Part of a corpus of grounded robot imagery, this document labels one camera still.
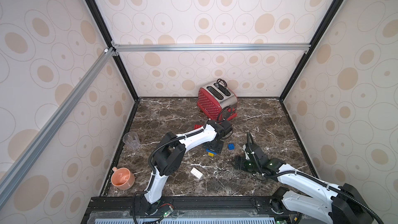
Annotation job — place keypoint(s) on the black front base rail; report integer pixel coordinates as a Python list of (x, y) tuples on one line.
[(130, 207)]

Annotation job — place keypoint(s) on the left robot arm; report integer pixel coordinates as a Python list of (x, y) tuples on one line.
[(169, 153)]

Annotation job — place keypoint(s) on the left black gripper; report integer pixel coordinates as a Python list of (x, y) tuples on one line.
[(218, 150)]

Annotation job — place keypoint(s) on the back aluminium frame bar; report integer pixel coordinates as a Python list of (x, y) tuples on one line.
[(212, 47)]

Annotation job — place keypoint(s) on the left aluminium frame bar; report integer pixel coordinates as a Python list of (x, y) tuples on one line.
[(21, 167)]

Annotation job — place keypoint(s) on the orange ceramic mug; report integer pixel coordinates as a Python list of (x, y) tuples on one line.
[(122, 178)]

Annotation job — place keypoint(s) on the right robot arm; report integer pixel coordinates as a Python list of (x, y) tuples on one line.
[(327, 202)]

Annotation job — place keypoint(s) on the red lego brick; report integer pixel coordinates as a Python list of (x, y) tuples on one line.
[(196, 126)]

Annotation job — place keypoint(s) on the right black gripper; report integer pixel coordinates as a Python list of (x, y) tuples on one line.
[(243, 163)]

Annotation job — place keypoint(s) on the small dark blue lego brick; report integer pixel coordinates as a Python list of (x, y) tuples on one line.
[(230, 146)]

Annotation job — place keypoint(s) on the white lego brick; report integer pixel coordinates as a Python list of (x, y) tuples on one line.
[(196, 173)]

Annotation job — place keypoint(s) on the aluminium frame bar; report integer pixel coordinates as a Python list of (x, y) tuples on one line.
[(212, 47), (21, 167)]

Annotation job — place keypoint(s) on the red and steel toaster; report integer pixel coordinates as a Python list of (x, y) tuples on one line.
[(217, 101)]

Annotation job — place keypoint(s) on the clear plastic cup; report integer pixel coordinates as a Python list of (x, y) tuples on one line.
[(131, 140)]

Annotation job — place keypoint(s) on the dark blue long lego brick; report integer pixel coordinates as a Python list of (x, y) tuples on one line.
[(210, 151)]

